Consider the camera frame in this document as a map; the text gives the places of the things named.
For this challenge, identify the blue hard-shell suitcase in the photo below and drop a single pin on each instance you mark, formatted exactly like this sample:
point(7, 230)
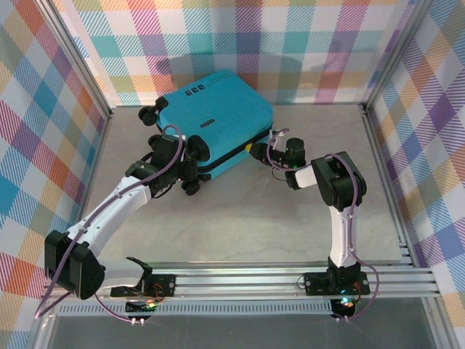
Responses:
point(225, 116)

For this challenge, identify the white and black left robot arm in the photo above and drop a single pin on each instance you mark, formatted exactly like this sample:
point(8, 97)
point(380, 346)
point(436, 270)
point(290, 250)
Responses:
point(116, 203)

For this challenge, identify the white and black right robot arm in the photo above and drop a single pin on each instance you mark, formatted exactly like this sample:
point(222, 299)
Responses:
point(341, 232)

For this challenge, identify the black controller board with LEDs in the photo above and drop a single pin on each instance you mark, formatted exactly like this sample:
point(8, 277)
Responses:
point(345, 309)
point(140, 308)

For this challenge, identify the aluminium side rail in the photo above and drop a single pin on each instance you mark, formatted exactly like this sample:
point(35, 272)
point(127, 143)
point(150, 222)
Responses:
point(86, 198)
point(376, 145)

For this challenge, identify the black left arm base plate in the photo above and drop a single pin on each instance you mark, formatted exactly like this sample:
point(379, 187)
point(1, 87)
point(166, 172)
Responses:
point(167, 285)

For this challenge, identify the aluminium frame post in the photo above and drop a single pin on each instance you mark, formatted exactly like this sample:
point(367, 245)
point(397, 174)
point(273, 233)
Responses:
point(396, 54)
point(92, 87)

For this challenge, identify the aluminium mounting rail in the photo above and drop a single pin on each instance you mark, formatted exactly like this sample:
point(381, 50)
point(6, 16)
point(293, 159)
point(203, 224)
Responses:
point(236, 283)

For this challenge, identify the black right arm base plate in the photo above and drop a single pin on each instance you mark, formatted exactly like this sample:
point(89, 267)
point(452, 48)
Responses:
point(316, 283)

